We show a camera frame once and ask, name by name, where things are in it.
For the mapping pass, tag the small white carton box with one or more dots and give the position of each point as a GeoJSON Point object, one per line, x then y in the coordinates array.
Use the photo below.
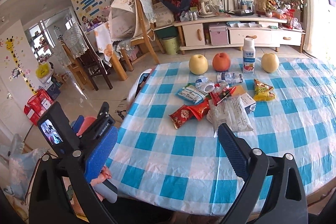
{"type": "Point", "coordinates": [248, 102]}

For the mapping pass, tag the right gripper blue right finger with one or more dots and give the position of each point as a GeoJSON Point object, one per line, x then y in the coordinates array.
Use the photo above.
{"type": "Point", "coordinates": [236, 149]}

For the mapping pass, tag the blue white checkered tablecloth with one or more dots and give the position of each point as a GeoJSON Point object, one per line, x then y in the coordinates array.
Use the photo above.
{"type": "Point", "coordinates": [200, 168]}

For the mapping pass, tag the red snack wrapper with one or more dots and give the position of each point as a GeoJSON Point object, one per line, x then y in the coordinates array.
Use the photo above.
{"type": "Point", "coordinates": [185, 113]}

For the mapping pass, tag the left yellow pear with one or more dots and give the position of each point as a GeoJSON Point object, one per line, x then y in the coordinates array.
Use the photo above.
{"type": "Point", "coordinates": [198, 64]}

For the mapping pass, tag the red gift bags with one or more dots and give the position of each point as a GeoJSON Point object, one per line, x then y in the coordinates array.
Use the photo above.
{"type": "Point", "coordinates": [37, 105]}

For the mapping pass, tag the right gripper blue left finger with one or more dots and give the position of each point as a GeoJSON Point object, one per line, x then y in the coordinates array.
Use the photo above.
{"type": "Point", "coordinates": [97, 158]}

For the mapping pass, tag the pink plastic bucket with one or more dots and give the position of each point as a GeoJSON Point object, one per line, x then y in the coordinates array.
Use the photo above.
{"type": "Point", "coordinates": [87, 122]}

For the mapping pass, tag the yellow snack bag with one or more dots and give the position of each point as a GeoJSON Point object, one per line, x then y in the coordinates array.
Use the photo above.
{"type": "Point", "coordinates": [263, 92]}

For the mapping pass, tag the clear plastic wrapper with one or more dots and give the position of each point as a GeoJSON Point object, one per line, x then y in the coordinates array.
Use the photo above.
{"type": "Point", "coordinates": [230, 111]}

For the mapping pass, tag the red apple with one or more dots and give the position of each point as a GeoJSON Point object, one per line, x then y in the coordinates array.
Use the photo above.
{"type": "Point", "coordinates": [221, 62]}

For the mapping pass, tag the crushed white paper cup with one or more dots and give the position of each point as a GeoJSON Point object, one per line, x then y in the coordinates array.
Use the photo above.
{"type": "Point", "coordinates": [204, 84]}

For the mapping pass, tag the white tv cabinet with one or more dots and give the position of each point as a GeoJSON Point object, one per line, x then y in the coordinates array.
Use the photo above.
{"type": "Point", "coordinates": [266, 32]}

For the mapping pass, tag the right yellow pear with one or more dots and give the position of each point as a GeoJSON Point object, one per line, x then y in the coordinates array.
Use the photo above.
{"type": "Point", "coordinates": [270, 62]}

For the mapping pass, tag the dark wooden chair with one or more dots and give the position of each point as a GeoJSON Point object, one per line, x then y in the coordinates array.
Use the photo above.
{"type": "Point", "coordinates": [85, 64]}

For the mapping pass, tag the giraffe wall sticker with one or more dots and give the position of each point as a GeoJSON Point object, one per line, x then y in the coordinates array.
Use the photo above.
{"type": "Point", "coordinates": [18, 65]}

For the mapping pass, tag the yellow pear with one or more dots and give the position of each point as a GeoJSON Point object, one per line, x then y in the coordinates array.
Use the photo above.
{"type": "Point", "coordinates": [198, 64]}
{"type": "Point", "coordinates": [270, 62]}

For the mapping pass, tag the yellow plastic bag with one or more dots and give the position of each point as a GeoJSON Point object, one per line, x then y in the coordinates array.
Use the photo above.
{"type": "Point", "coordinates": [42, 70]}

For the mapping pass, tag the crumpled white milk pouch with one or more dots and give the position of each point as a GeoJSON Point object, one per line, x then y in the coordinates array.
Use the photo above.
{"type": "Point", "coordinates": [230, 78]}

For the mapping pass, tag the red candy wrapper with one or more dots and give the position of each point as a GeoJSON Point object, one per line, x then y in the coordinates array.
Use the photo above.
{"type": "Point", "coordinates": [217, 98]}

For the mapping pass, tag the light wooden chair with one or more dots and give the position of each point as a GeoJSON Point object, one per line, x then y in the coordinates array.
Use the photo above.
{"type": "Point", "coordinates": [144, 35]}

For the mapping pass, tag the pink storage box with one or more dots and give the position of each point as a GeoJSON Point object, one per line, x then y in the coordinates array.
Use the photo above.
{"type": "Point", "coordinates": [218, 34]}

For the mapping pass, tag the white yogurt drink bottle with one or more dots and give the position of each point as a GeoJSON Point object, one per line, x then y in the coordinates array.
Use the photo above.
{"type": "Point", "coordinates": [249, 55]}

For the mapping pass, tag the green waste bin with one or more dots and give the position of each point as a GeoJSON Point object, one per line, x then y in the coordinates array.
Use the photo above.
{"type": "Point", "coordinates": [171, 45]}

